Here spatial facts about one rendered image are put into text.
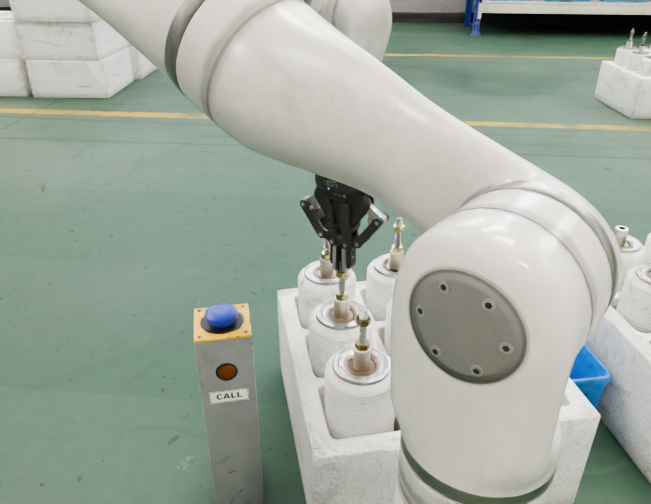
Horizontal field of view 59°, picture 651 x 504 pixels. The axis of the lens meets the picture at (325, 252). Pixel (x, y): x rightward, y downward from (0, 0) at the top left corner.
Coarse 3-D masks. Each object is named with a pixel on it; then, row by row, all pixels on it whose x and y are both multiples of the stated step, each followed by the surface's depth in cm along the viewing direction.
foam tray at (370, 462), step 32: (288, 320) 96; (288, 352) 92; (384, 352) 88; (288, 384) 98; (320, 384) 82; (320, 416) 77; (576, 416) 77; (320, 448) 72; (352, 448) 72; (384, 448) 72; (576, 448) 79; (320, 480) 73; (352, 480) 74; (384, 480) 75; (576, 480) 83
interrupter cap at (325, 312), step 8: (328, 304) 87; (352, 304) 87; (360, 304) 87; (320, 312) 85; (328, 312) 85; (352, 312) 85; (320, 320) 83; (328, 320) 83; (336, 320) 84; (344, 320) 84; (352, 320) 83; (336, 328) 82; (344, 328) 82; (352, 328) 82
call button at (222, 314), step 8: (216, 304) 73; (224, 304) 73; (208, 312) 72; (216, 312) 72; (224, 312) 72; (232, 312) 72; (208, 320) 71; (216, 320) 71; (224, 320) 71; (232, 320) 71
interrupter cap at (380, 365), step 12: (348, 348) 78; (372, 348) 78; (336, 360) 76; (348, 360) 76; (372, 360) 76; (384, 360) 76; (336, 372) 73; (348, 372) 74; (360, 372) 74; (372, 372) 74; (384, 372) 74; (360, 384) 72; (372, 384) 72
